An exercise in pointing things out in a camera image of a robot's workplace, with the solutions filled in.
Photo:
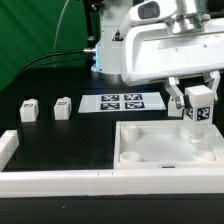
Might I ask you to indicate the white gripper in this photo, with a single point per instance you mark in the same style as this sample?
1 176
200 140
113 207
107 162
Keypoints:
169 39

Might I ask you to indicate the white square table top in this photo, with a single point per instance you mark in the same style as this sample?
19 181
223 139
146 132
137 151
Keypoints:
159 144

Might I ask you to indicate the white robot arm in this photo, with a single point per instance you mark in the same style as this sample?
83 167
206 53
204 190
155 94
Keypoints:
107 51

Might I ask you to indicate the white sheet with tags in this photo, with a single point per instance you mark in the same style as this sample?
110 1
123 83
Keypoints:
121 102

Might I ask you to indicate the white U-shaped fence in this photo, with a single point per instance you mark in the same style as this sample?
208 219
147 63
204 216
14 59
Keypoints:
112 181

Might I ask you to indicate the green backdrop cloth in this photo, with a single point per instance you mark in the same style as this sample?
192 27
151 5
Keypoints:
31 28

